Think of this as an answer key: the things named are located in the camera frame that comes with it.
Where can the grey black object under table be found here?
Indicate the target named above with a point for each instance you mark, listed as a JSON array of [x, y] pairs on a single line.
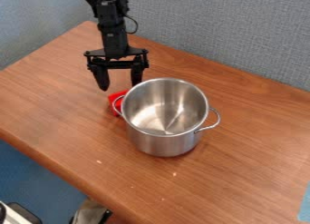
[[91, 213]]

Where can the white black device corner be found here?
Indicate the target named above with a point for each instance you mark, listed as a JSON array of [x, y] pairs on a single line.
[[15, 214]]

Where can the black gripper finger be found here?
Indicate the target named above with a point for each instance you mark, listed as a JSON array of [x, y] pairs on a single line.
[[102, 76], [136, 73]]

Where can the stainless steel pot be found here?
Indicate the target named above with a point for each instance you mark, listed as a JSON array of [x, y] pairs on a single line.
[[167, 112]]

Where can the red plastic block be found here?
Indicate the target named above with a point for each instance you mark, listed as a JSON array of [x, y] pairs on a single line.
[[115, 101]]

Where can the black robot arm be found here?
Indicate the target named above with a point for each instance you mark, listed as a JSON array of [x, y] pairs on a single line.
[[111, 12]]

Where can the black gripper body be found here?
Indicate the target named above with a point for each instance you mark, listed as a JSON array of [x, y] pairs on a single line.
[[116, 54]]

